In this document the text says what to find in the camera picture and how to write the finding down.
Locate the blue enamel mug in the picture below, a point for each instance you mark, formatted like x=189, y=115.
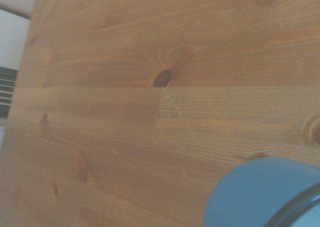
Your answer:
x=250, y=194

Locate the black white striped grille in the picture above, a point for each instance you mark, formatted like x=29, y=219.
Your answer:
x=7, y=92

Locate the brown wooden trim strip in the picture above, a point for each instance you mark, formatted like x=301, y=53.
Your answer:
x=17, y=12

